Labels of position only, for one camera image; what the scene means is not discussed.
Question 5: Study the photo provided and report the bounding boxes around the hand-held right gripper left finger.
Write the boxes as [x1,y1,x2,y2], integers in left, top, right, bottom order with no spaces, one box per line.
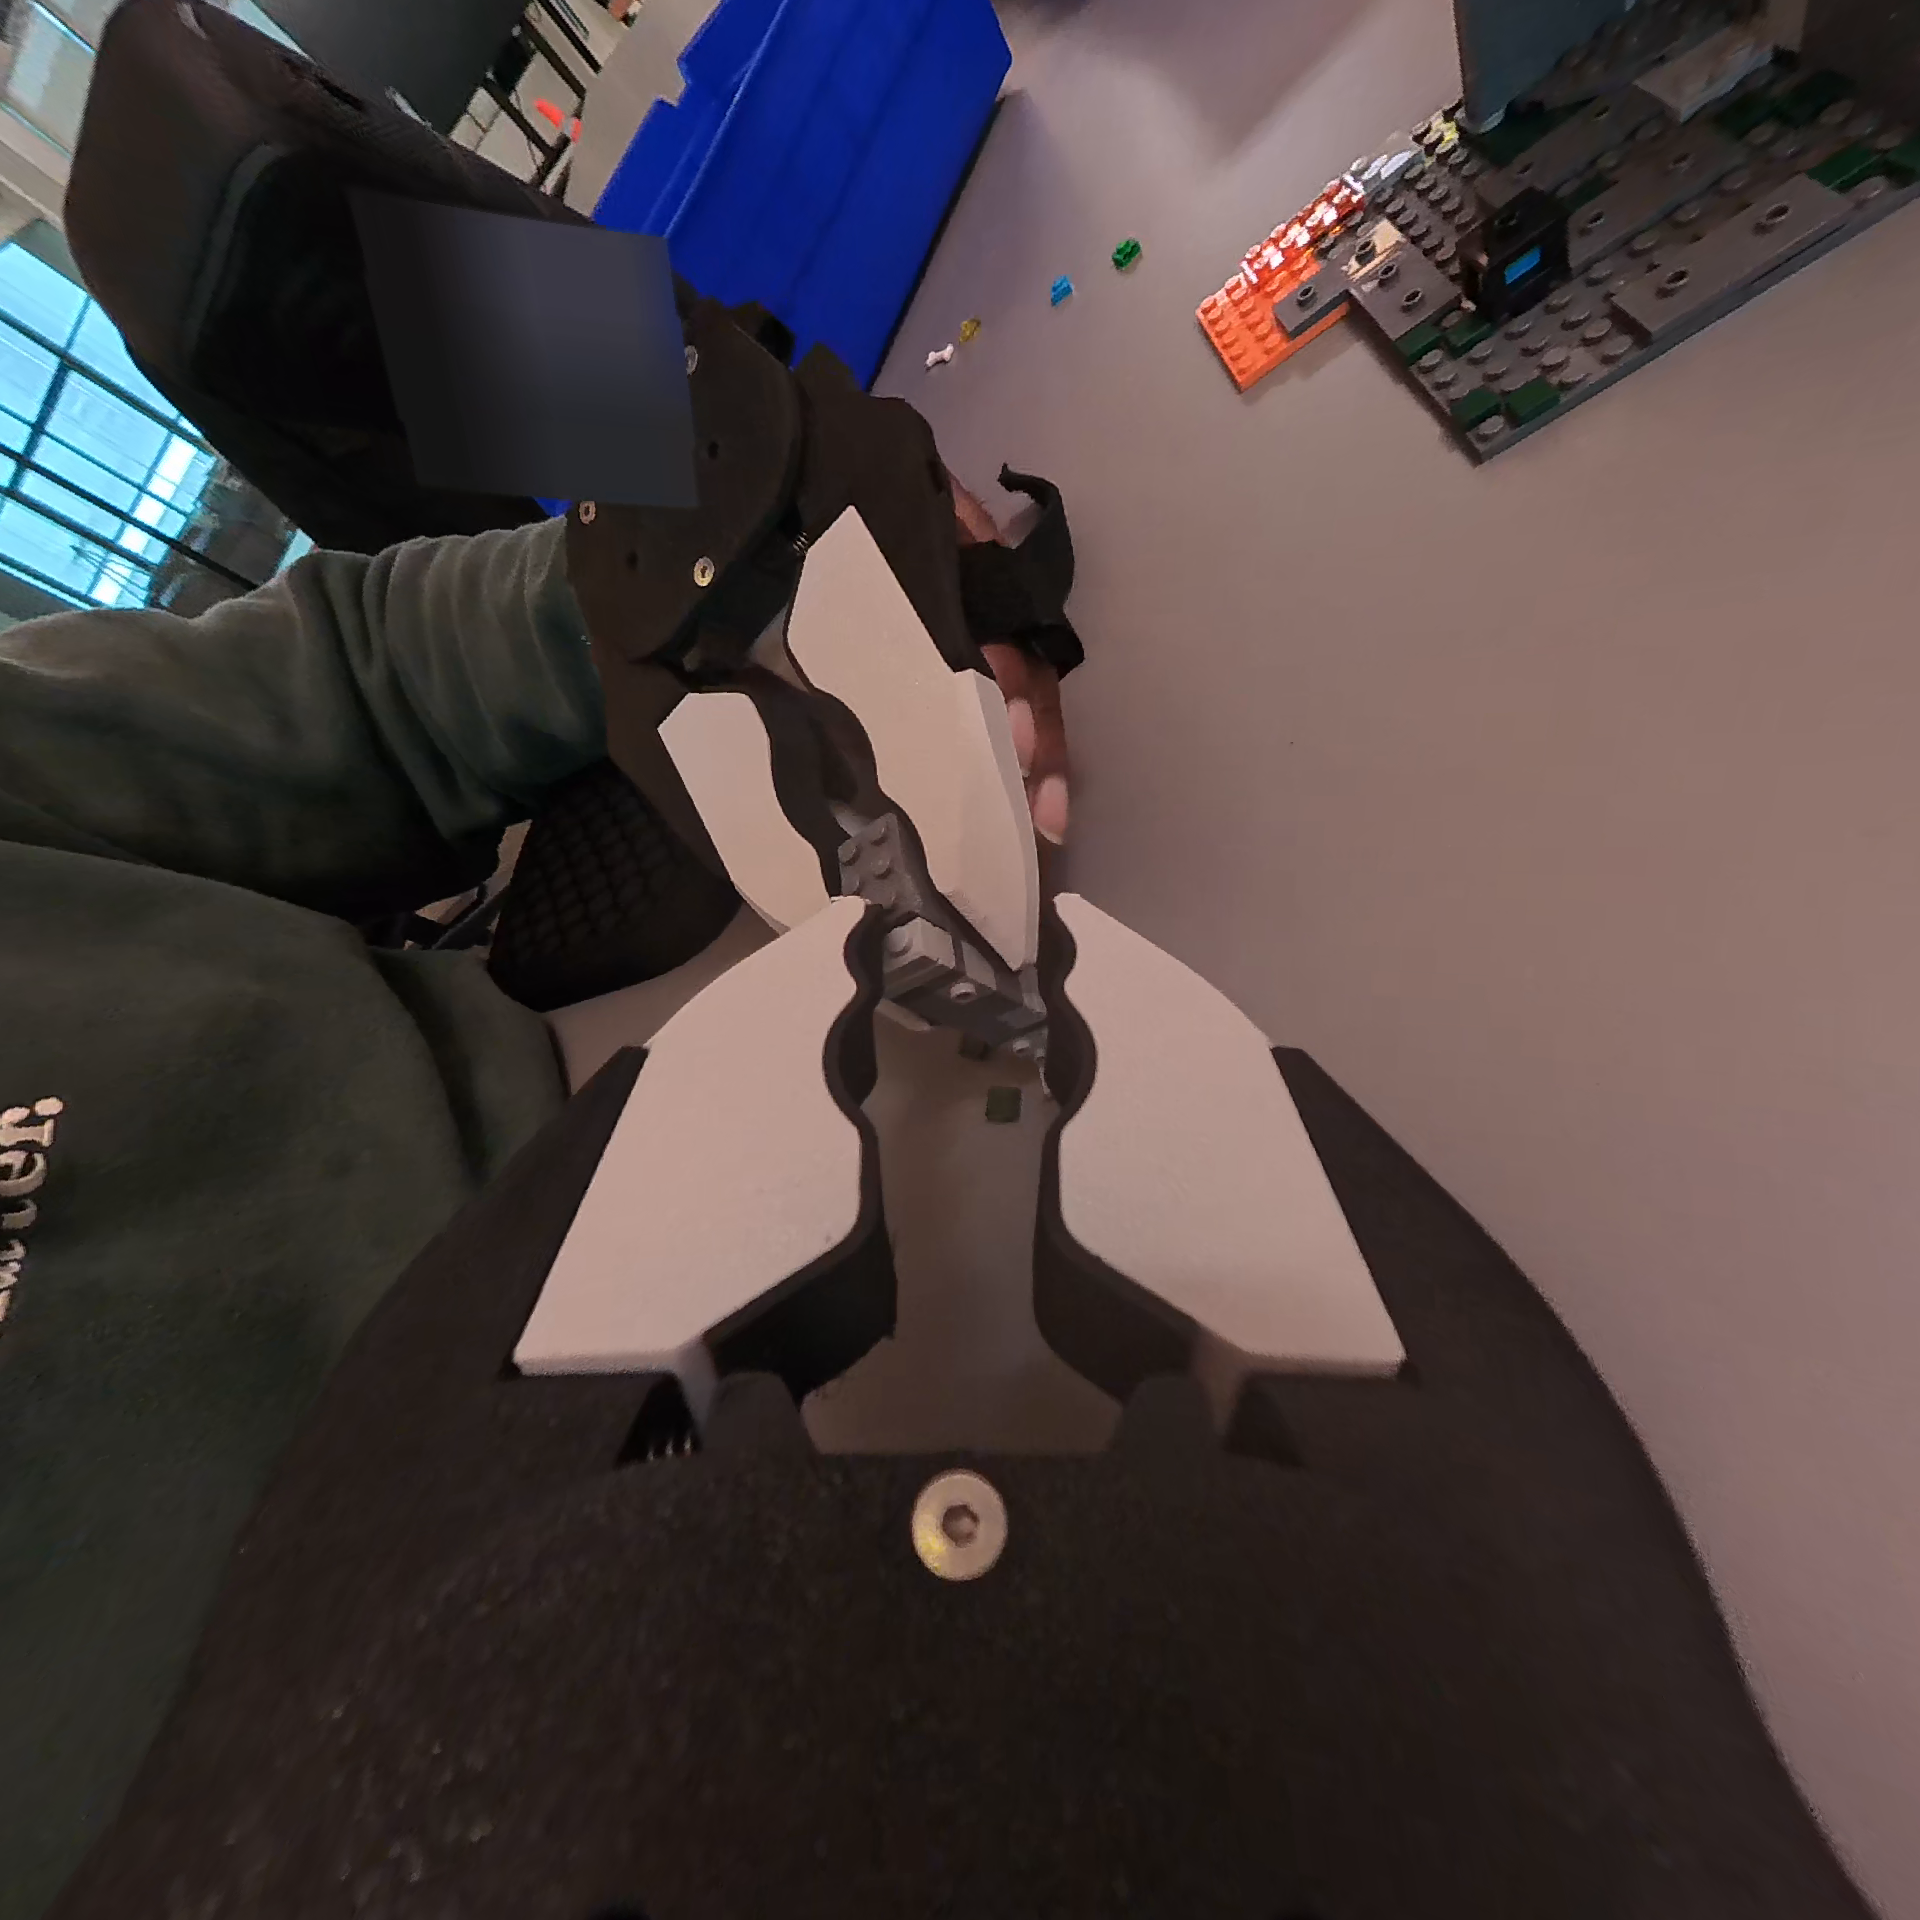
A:
[510,897,899,1414]

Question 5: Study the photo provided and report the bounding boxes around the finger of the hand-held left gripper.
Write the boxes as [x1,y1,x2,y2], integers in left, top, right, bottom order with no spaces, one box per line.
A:
[656,696,875,936]
[785,503,1044,982]

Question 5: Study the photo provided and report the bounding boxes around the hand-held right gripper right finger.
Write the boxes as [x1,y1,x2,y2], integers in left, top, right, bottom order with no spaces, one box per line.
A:
[1032,894,1409,1420]

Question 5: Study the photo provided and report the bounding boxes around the dark grey brick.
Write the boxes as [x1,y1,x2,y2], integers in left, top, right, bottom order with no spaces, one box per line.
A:
[832,816,940,921]

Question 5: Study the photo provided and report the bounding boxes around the blue plastic bin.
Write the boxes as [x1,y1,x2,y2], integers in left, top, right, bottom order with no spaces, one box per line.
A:
[593,0,1015,396]

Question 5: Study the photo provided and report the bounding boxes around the grey brick pillar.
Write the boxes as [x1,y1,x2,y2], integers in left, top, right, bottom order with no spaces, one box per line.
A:
[879,914,1052,1071]

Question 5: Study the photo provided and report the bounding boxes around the black quilted elbow pad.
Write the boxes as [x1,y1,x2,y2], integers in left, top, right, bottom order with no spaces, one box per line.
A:
[488,762,740,1016]

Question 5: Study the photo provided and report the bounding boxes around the person's left hand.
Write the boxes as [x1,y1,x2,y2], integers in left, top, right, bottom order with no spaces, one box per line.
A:
[961,487,1078,847]

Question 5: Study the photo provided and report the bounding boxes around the grey baseplate brick building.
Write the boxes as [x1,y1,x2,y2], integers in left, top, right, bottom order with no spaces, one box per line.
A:
[1198,0,1920,464]

